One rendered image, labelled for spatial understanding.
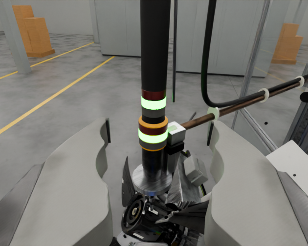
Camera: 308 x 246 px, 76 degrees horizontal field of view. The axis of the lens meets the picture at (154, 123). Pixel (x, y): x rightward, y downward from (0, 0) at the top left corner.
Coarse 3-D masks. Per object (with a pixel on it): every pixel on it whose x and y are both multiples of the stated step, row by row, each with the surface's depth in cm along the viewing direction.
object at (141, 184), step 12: (168, 132) 31; (180, 132) 31; (168, 144) 32; (180, 144) 32; (168, 156) 32; (168, 168) 34; (132, 180) 34; (144, 180) 34; (168, 180) 34; (144, 192) 32; (156, 192) 32
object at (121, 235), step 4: (120, 236) 60; (128, 236) 59; (120, 240) 60; (124, 240) 59; (128, 240) 59; (132, 240) 58; (136, 240) 58; (120, 244) 59; (124, 244) 59; (128, 244) 59
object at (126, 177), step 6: (126, 162) 85; (126, 168) 83; (126, 174) 81; (126, 180) 80; (126, 186) 80; (132, 186) 70; (126, 192) 82; (132, 192) 70; (126, 198) 83; (126, 204) 84
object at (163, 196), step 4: (168, 192) 61; (160, 196) 59; (164, 196) 62; (160, 200) 60; (164, 200) 63; (180, 208) 54; (164, 216) 49; (156, 224) 50; (160, 224) 49; (124, 236) 59
